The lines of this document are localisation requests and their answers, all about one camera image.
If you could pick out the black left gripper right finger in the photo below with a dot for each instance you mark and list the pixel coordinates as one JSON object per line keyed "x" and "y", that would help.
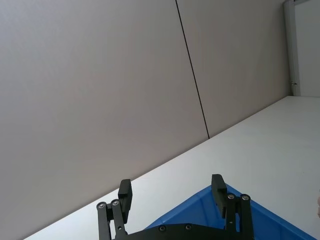
{"x": 218, "y": 192}

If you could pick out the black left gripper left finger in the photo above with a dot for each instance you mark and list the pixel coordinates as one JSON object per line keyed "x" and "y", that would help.
{"x": 125, "y": 200}

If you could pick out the person's hand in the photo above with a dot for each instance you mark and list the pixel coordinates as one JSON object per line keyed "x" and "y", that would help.
{"x": 318, "y": 206}

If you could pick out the blue plastic bin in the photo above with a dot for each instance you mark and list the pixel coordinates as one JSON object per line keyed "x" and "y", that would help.
{"x": 190, "y": 212}

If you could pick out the white door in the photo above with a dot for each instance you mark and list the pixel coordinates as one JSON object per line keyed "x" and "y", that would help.
{"x": 308, "y": 45}

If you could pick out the pale grey door frame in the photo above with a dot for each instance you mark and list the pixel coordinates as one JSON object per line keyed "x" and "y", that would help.
{"x": 289, "y": 37}

